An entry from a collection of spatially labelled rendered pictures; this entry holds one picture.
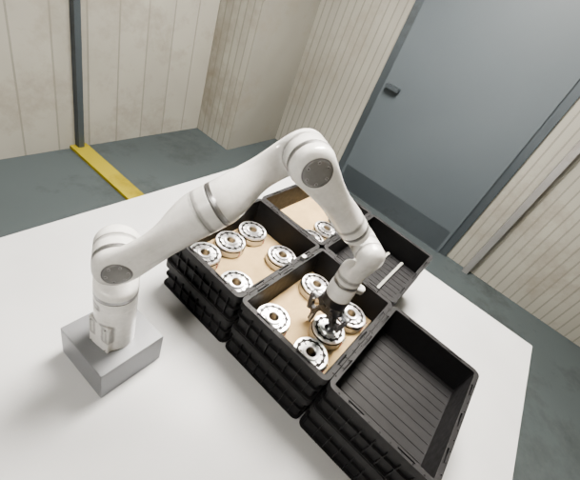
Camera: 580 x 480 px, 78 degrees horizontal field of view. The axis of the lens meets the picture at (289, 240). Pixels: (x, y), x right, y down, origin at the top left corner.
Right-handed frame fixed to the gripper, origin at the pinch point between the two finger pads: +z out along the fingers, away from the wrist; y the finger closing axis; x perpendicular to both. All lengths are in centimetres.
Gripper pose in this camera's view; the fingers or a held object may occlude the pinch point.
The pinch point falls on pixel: (319, 323)
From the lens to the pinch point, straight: 110.3
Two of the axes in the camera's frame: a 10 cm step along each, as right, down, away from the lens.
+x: 6.1, -3.3, 7.2
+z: -3.2, 7.3, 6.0
